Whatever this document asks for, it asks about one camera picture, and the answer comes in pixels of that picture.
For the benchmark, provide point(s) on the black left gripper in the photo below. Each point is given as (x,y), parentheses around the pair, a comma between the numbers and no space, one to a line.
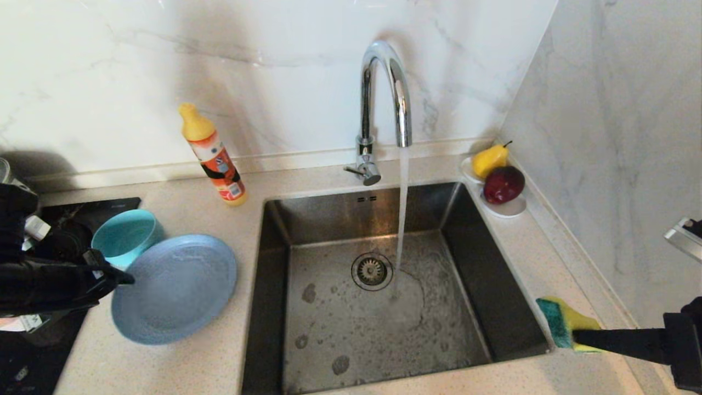
(49,285)

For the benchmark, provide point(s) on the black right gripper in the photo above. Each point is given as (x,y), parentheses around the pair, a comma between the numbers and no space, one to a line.
(685,345)

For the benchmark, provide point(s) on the teal bowl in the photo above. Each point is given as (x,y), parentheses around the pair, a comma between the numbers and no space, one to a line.
(126,236)

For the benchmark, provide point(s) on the blue-grey plate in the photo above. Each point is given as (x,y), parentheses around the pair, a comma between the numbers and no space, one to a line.
(175,291)

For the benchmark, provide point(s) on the yellow sponge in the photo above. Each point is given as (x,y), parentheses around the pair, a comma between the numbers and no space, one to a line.
(562,323)

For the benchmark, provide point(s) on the orange yellow-capped detergent bottle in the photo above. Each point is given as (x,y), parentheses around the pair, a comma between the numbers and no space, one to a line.
(219,164)

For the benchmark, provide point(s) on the chrome gooseneck faucet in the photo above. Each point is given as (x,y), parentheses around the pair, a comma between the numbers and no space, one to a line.
(368,158)

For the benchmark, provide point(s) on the stainless steel sink basin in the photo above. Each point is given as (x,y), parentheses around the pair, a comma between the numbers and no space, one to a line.
(340,351)

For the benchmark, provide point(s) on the black pan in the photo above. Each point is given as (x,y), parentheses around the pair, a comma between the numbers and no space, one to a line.
(68,241)

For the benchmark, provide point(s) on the black induction cooktop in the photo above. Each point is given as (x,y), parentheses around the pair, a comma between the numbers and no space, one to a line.
(109,207)

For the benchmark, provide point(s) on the silver pot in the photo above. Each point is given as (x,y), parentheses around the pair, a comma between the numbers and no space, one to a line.
(5,171)

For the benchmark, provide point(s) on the small white dish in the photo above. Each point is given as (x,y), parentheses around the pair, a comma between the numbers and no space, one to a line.
(467,169)
(508,209)

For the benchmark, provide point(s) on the dark red apple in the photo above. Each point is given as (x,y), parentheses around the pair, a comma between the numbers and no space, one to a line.
(503,184)

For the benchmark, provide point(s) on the yellow pear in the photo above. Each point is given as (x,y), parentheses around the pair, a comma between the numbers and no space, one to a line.
(489,160)

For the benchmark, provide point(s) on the round metal drain strainer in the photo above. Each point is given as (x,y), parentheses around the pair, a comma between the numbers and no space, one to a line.
(372,271)

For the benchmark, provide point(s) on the clear-cased left wrist camera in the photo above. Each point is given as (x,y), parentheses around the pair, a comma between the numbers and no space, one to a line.
(35,229)

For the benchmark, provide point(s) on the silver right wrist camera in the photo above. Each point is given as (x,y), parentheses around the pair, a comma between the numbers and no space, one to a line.
(684,238)

